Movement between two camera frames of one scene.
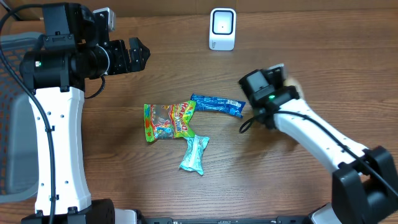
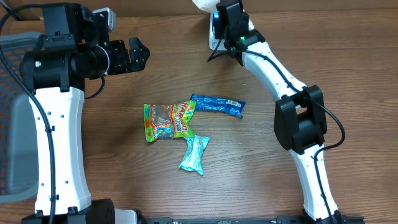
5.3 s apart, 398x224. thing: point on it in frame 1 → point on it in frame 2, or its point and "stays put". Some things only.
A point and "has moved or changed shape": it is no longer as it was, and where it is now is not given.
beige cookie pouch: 292,82 has moved or changed shape
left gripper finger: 137,49 stays put
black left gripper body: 119,62 stays put
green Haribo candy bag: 167,121 stays put
